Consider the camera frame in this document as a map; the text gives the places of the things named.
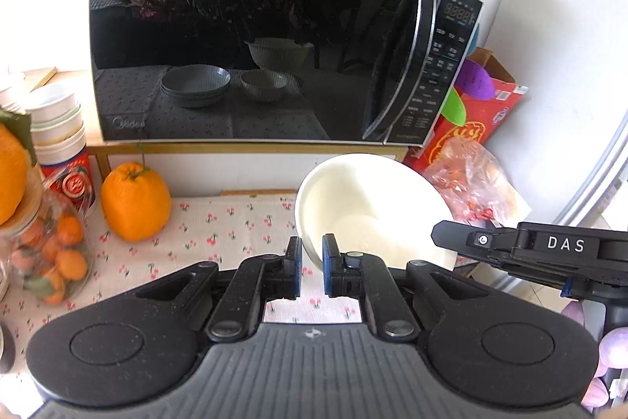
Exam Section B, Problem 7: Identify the silver refrigerator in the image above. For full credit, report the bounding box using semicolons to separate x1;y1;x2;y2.
483;0;628;295

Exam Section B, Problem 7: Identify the purple plastic item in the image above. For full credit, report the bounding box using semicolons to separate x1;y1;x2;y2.
454;58;499;102

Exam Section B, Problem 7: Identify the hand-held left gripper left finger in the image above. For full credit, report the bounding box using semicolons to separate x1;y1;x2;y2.
135;236;303;342

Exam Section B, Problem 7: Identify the large orange with leaves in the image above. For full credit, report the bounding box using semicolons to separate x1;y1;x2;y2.
0;109;40;228

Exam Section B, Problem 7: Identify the white ceramic bowl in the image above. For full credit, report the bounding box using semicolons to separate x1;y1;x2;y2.
294;153;459;276

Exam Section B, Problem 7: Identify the pile of small oranges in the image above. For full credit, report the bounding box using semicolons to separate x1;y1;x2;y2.
10;210;90;305

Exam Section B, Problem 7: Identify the red printed paper cup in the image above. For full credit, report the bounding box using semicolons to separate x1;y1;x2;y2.
38;151;97;218

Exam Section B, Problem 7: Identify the glass jar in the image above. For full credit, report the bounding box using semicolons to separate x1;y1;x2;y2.
0;164;95;308

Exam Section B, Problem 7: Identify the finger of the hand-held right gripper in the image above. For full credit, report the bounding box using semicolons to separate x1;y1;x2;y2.
432;220;522;267
500;262;574;299

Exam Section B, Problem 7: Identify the black microwave oven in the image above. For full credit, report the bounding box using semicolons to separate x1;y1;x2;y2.
89;0;484;148

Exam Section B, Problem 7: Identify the stack of white paper cups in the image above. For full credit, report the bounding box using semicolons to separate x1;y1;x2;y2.
24;82;88;165

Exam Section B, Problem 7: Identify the large orange with stem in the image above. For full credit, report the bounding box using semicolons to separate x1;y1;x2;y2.
100;161;172;243

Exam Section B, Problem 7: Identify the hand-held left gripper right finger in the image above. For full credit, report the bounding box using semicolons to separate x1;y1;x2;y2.
321;233;491;340

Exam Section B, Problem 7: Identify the cherry print tablecloth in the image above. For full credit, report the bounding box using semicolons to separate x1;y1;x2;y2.
0;196;376;400

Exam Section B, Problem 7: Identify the person's right hand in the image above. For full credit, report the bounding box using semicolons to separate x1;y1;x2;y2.
560;300;628;412

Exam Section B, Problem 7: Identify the red cardboard box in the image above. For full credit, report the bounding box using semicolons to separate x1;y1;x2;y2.
405;47;531;178

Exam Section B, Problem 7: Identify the clear plastic bag of oranges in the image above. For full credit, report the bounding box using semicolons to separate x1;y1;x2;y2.
422;138;527;227

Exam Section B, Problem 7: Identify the green plastic item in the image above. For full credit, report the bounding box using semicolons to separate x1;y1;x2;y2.
438;88;468;128

